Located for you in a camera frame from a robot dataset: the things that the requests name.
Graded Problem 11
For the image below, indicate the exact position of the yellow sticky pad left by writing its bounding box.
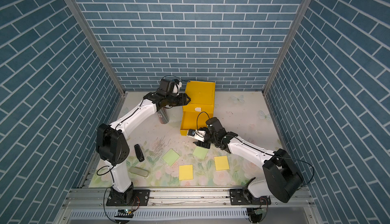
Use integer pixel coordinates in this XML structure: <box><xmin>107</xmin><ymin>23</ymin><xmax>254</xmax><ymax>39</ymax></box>
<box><xmin>179</xmin><ymin>165</ymin><xmax>194</xmax><ymax>181</ymax></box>

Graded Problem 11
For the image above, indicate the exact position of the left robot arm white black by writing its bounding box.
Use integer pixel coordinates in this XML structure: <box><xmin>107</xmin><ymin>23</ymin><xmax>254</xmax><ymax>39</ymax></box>
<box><xmin>96</xmin><ymin>92</ymin><xmax>191</xmax><ymax>194</ymax></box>

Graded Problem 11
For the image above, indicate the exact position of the green sticky pad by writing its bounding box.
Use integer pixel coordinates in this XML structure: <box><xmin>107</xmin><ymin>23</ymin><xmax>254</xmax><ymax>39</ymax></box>
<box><xmin>193</xmin><ymin>146</ymin><xmax>209</xmax><ymax>160</ymax></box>
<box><xmin>162</xmin><ymin>149</ymin><xmax>180</xmax><ymax>166</ymax></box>

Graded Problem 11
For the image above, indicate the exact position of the black stapler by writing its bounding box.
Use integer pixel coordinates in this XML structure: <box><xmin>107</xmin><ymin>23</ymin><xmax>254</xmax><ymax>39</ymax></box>
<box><xmin>134</xmin><ymin>144</ymin><xmax>145</xmax><ymax>162</ymax></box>

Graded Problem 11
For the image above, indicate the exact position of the pen tube blue lid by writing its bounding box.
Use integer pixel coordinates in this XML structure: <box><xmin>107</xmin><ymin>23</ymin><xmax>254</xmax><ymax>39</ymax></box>
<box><xmin>157</xmin><ymin>107</ymin><xmax>170</xmax><ymax>124</ymax></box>

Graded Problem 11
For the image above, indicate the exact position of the yellow sticky pad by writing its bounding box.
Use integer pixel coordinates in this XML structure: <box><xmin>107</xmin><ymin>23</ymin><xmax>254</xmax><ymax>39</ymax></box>
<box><xmin>214</xmin><ymin>156</ymin><xmax>230</xmax><ymax>171</ymax></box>
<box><xmin>179</xmin><ymin>165</ymin><xmax>194</xmax><ymax>181</ymax></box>

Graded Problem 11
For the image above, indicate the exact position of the white cable duct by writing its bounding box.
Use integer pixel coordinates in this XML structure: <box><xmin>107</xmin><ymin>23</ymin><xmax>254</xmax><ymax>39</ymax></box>
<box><xmin>69</xmin><ymin>208</ymin><xmax>248</xmax><ymax>221</ymax></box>

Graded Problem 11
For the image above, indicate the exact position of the yellow sticky pad right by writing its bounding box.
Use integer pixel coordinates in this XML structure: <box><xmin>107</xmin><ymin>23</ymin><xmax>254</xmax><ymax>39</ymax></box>
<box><xmin>214</xmin><ymin>156</ymin><xmax>230</xmax><ymax>171</ymax></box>

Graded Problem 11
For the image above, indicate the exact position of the aluminium mounting rail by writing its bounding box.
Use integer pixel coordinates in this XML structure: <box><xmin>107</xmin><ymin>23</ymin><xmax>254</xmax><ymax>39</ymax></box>
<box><xmin>62</xmin><ymin>187</ymin><xmax>315</xmax><ymax>210</ymax></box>

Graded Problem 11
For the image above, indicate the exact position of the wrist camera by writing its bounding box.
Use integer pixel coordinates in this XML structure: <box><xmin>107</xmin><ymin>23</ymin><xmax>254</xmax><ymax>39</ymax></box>
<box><xmin>156</xmin><ymin>79</ymin><xmax>182</xmax><ymax>96</ymax></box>
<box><xmin>187</xmin><ymin>129</ymin><xmax>206</xmax><ymax>142</ymax></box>

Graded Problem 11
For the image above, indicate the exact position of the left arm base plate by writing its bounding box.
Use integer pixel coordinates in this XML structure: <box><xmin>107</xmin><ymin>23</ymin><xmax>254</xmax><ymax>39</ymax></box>
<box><xmin>106</xmin><ymin>188</ymin><xmax>150</xmax><ymax>207</ymax></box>

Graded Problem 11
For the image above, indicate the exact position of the grey green case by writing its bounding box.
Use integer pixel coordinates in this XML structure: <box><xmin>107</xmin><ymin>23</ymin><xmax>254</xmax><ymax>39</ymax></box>
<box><xmin>130</xmin><ymin>167</ymin><xmax>150</xmax><ymax>178</ymax></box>

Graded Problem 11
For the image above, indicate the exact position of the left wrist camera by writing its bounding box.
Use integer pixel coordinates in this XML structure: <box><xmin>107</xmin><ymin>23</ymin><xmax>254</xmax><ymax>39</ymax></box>
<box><xmin>156</xmin><ymin>79</ymin><xmax>182</xmax><ymax>96</ymax></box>

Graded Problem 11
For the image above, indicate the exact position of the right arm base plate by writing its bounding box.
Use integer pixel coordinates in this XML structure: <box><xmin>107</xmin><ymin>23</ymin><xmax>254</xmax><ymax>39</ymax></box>
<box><xmin>229</xmin><ymin>188</ymin><xmax>272</xmax><ymax>206</ymax></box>

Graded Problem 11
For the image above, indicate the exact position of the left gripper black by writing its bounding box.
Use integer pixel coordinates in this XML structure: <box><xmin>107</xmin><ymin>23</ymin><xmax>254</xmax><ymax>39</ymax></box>
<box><xmin>165</xmin><ymin>93</ymin><xmax>192</xmax><ymax>106</ymax></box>

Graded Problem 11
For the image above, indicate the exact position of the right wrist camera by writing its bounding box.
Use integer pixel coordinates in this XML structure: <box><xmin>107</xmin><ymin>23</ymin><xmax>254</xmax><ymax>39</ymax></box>
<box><xmin>187</xmin><ymin>129</ymin><xmax>206</xmax><ymax>142</ymax></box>

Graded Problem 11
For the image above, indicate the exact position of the yellow drawer cabinet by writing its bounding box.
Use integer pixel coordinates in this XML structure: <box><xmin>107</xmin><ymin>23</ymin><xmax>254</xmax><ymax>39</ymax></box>
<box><xmin>183</xmin><ymin>81</ymin><xmax>215</xmax><ymax>114</ymax></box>

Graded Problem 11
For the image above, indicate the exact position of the yellow drawer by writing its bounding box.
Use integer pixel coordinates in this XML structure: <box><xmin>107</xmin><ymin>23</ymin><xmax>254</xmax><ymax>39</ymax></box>
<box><xmin>180</xmin><ymin>111</ymin><xmax>213</xmax><ymax>136</ymax></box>

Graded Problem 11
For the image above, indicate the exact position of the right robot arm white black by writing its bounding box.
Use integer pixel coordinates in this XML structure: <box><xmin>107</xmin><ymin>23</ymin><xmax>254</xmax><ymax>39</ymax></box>
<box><xmin>187</xmin><ymin>128</ymin><xmax>303</xmax><ymax>204</ymax></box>

